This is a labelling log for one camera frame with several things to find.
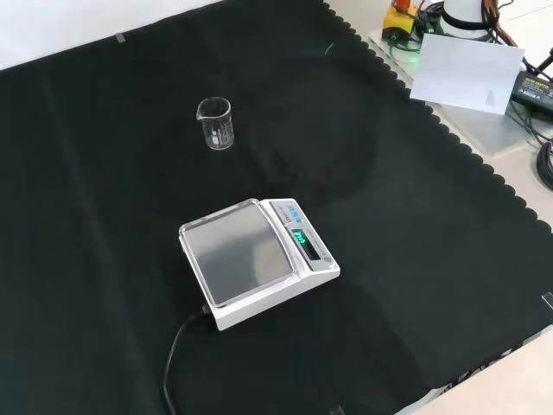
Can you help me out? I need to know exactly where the black balance power cable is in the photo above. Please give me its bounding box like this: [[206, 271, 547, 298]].
[[162, 303, 210, 415]]

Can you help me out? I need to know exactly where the black power adapter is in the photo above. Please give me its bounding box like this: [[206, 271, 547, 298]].
[[510, 70, 553, 115]]

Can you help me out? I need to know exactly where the black bench cloth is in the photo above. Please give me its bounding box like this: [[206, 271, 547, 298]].
[[0, 0, 553, 415]]

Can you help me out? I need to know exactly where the clear glass beaker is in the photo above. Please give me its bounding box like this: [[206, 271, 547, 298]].
[[195, 97, 236, 151]]

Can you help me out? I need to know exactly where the pale white board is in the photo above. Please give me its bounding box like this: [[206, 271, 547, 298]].
[[409, 32, 526, 116]]

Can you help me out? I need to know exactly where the yellow stop button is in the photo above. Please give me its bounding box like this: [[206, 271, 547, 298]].
[[382, 0, 417, 36]]

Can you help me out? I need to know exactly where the grey metal base plate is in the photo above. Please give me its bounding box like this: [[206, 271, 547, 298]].
[[366, 25, 542, 155]]

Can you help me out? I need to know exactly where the white electronic balance steel pan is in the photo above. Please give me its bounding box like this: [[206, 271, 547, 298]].
[[178, 197, 341, 332]]

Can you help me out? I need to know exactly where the black cable bundle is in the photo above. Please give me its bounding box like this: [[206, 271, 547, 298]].
[[536, 140, 553, 192]]

